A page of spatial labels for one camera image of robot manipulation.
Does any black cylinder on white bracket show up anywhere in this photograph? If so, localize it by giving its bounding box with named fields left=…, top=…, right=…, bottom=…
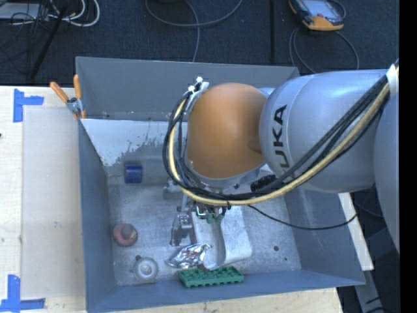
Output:
left=250, top=173, right=278, bottom=192

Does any blue sponge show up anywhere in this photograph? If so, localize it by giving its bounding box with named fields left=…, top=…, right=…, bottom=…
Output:
left=124, top=162, right=144, bottom=185

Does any red-brown round toy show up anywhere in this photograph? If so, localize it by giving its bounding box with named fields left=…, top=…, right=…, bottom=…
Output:
left=112, top=223, right=139, bottom=248

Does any dark green flat block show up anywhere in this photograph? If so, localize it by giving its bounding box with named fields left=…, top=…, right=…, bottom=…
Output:
left=178, top=265, right=246, bottom=288

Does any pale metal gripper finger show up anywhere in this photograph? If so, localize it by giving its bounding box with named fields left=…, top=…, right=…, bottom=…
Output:
left=169, top=211, right=195, bottom=247
left=162, top=178, right=183, bottom=200

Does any crumpled silver foil packet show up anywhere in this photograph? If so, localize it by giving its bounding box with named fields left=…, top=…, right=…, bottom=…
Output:
left=164, top=243, right=213, bottom=270

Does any grey metal bin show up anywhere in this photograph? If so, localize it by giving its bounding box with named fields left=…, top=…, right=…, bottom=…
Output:
left=74, top=56, right=367, bottom=313

